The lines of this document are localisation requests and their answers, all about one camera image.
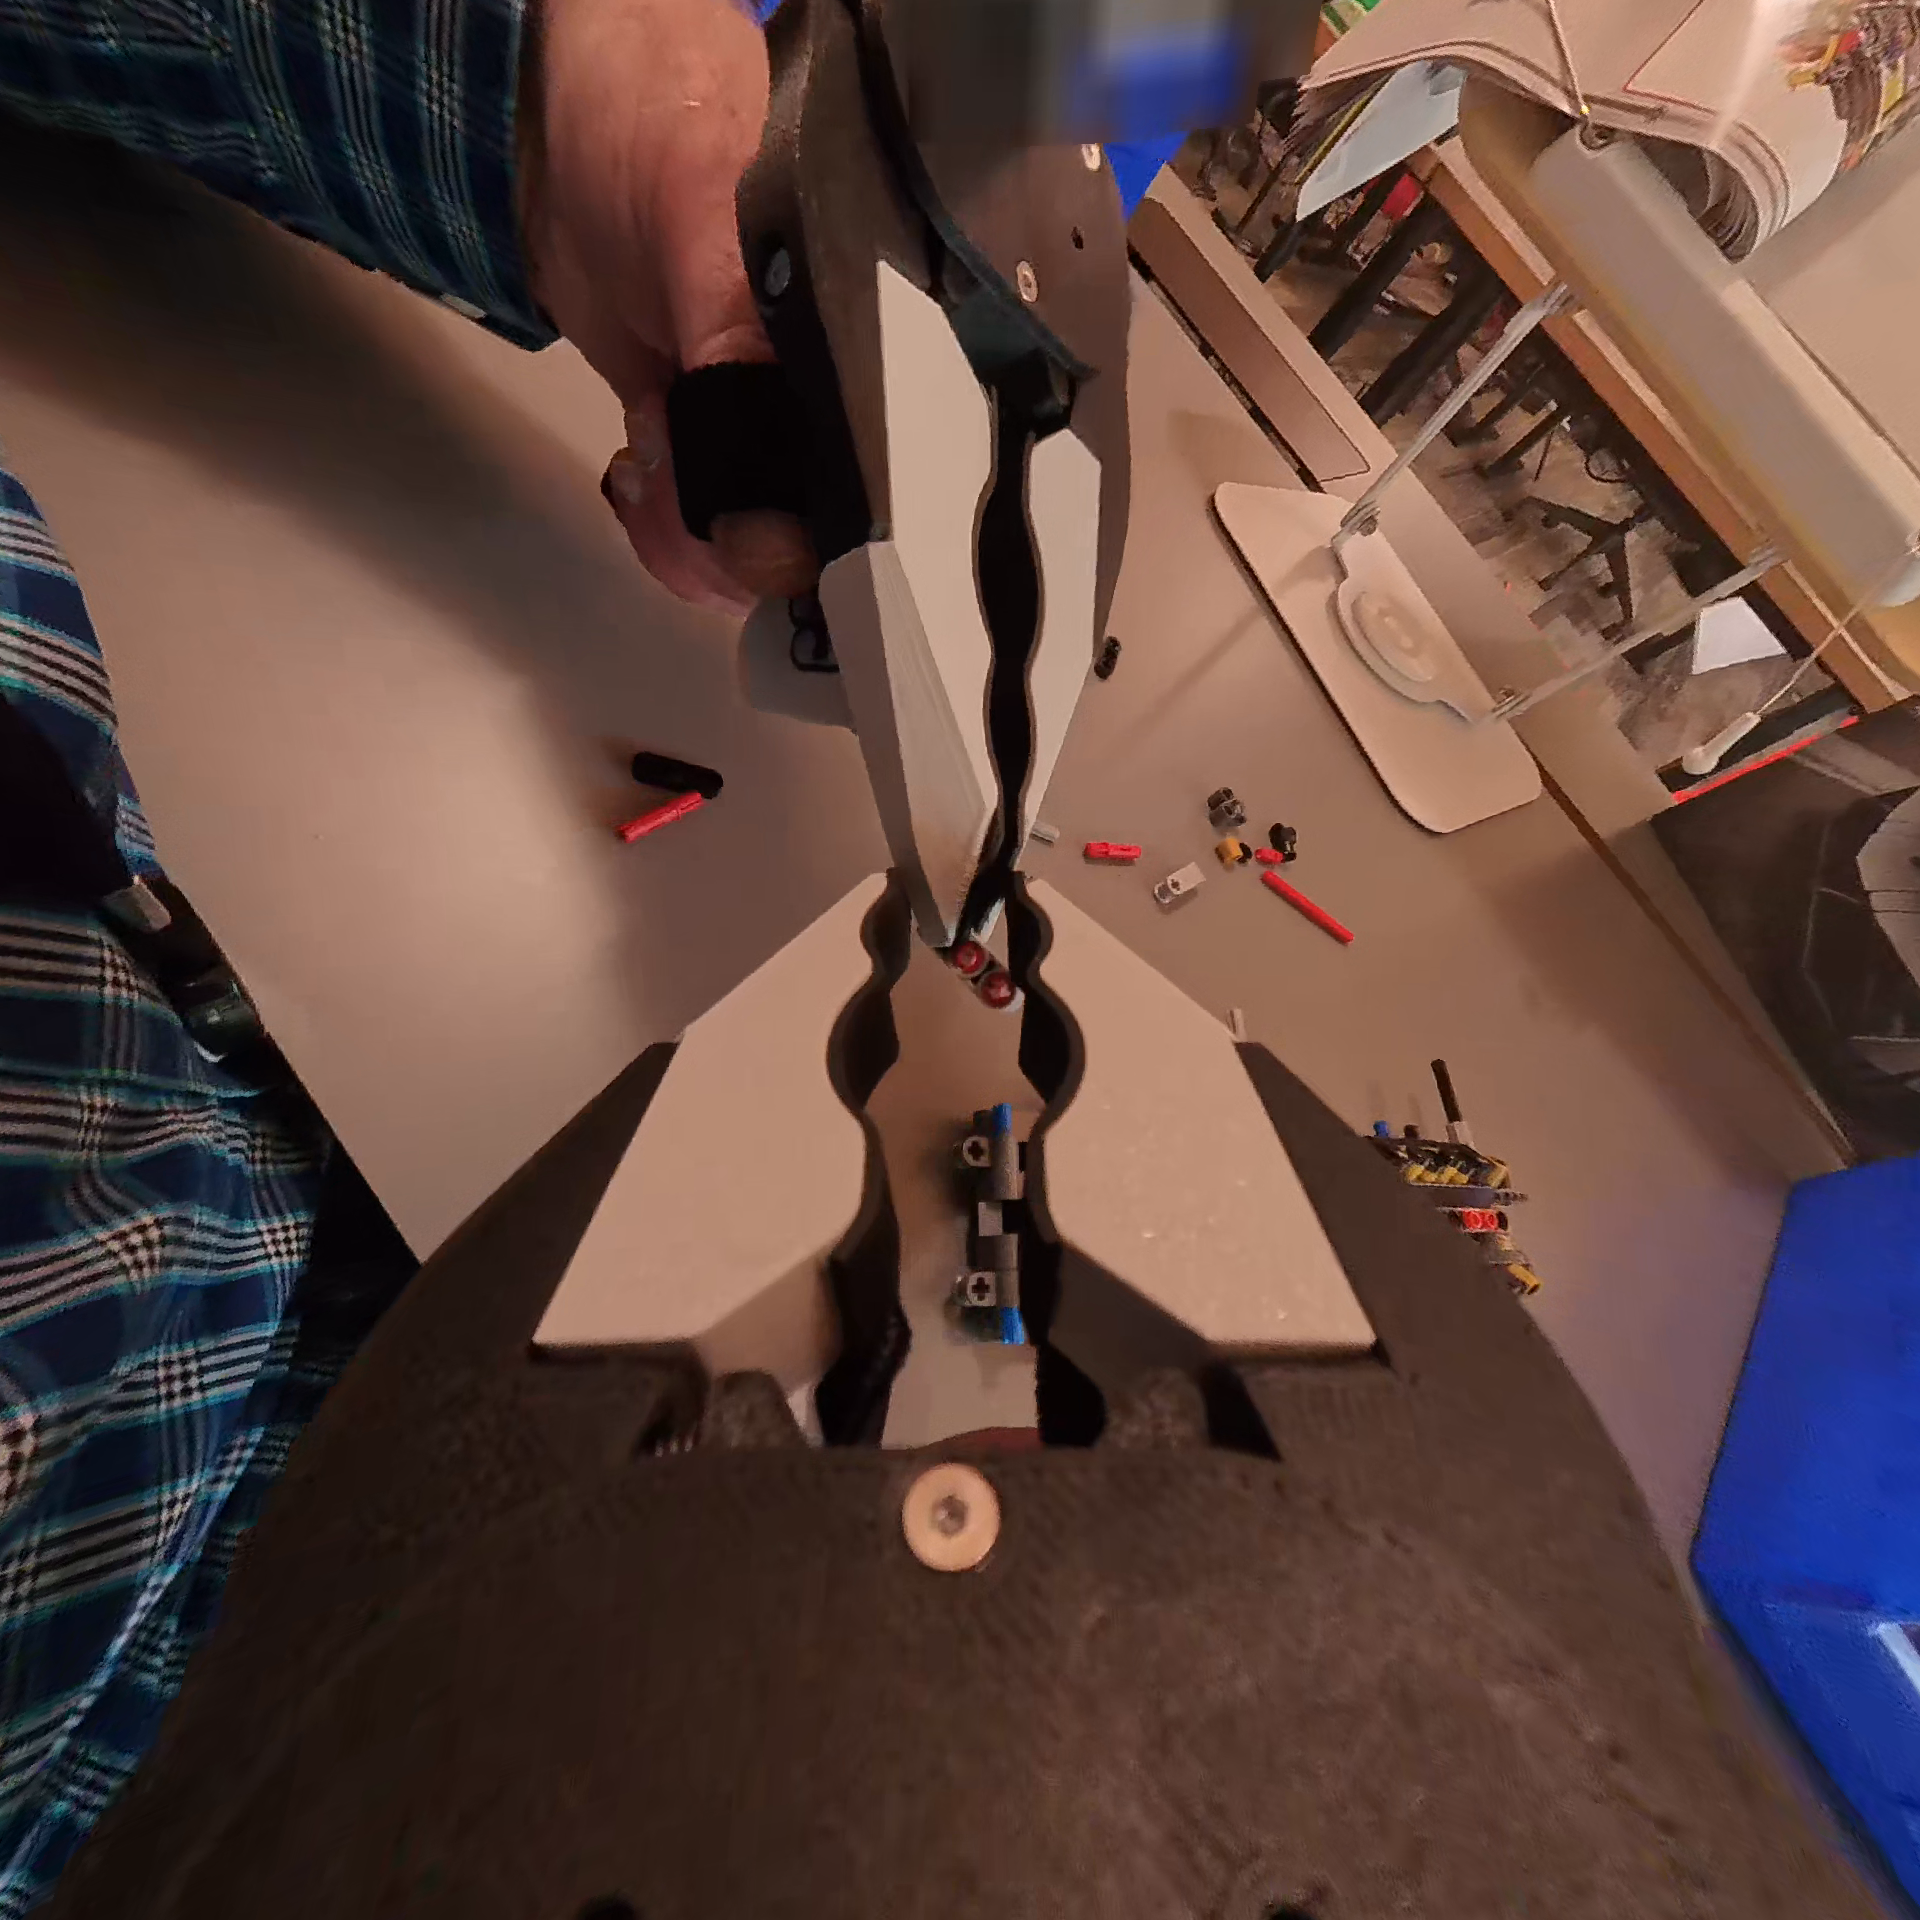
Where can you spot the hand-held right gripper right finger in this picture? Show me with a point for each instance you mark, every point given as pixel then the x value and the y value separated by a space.
pixel 1201 1200

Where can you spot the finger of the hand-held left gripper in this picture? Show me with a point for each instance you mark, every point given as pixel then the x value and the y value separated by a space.
pixel 901 675
pixel 1068 598

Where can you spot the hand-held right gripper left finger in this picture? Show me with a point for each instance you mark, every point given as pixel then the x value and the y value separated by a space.
pixel 705 1170

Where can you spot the black lego vehicle chassis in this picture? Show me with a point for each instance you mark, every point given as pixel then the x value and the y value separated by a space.
pixel 990 1200

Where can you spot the light grey lego short beam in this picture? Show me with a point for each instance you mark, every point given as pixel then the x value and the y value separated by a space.
pixel 983 972

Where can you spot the person's left forearm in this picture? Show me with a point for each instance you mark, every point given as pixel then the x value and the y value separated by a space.
pixel 300 120

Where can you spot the dark grey lego triple connector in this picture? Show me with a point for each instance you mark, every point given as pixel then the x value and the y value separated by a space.
pixel 1225 806

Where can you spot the light grey lego connector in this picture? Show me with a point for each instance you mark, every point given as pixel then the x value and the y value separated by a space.
pixel 1181 884

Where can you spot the red lego long axle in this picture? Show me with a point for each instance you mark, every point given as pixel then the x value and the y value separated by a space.
pixel 1309 908

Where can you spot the black lego box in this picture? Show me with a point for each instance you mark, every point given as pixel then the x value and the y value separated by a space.
pixel 1800 974

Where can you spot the lego instruction booklet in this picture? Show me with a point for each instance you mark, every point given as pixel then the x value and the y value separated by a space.
pixel 1694 89

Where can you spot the person's left hand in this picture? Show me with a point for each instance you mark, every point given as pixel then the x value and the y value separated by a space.
pixel 629 181

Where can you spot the person's torso plaid shirt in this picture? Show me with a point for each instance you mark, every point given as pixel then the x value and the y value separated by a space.
pixel 119 1349

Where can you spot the blue plastic bin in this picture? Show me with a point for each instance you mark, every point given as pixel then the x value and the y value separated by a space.
pixel 1830 1424

